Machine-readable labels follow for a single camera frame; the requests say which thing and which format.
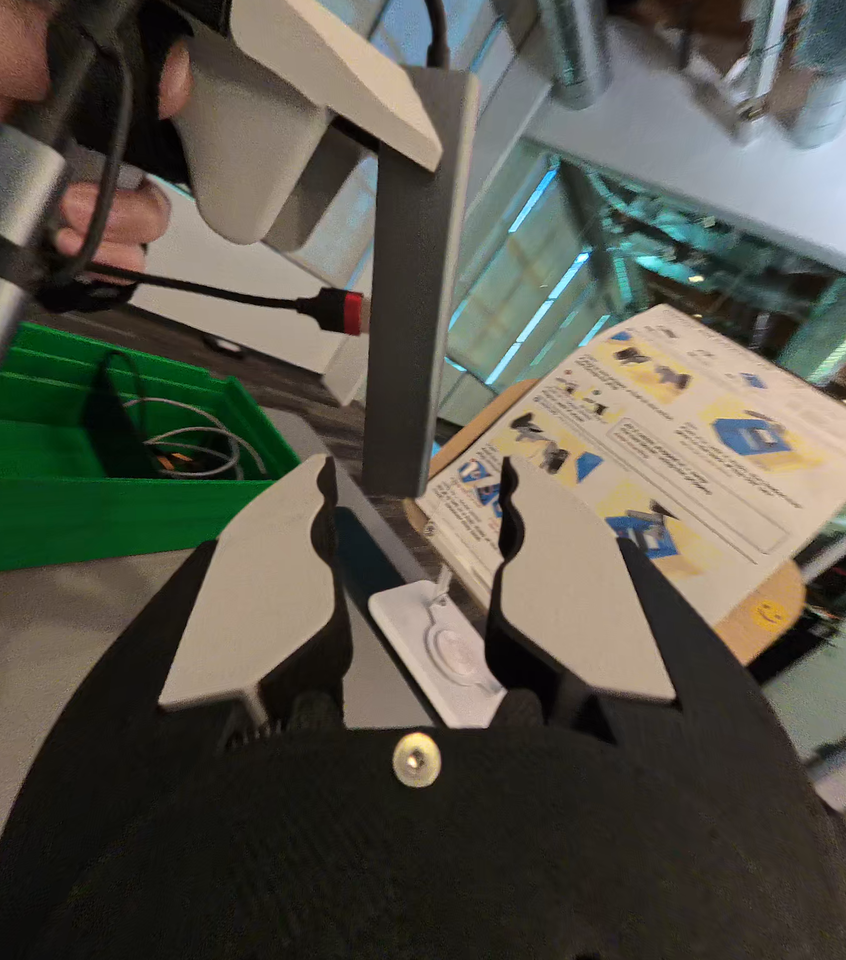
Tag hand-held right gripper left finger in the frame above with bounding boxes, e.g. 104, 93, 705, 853
158, 453, 354, 715

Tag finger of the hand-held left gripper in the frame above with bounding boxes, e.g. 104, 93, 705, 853
265, 112, 382, 255
171, 0, 445, 247

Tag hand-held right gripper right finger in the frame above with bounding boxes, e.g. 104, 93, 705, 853
484, 456, 677, 706

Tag red-tipped black usb cable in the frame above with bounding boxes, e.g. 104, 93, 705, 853
36, 37, 371, 336

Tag dark grey usb hub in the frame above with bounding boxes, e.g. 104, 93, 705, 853
360, 66, 481, 498

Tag grey braided usb cable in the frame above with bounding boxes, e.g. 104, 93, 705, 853
119, 397, 268, 481

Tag green plastic bin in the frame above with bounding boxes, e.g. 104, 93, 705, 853
0, 321, 302, 580

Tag white stand base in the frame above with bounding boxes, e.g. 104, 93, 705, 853
368, 577, 508, 730

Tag instruction sheet on wooden stand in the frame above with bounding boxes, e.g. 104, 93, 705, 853
402, 378, 808, 666

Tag printed instruction sheet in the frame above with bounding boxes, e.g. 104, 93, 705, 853
419, 303, 846, 625

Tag dark desk cable cover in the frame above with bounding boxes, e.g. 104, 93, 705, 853
334, 506, 409, 601

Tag silver spiral duct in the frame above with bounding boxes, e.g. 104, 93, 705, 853
539, 0, 615, 110
790, 0, 846, 149

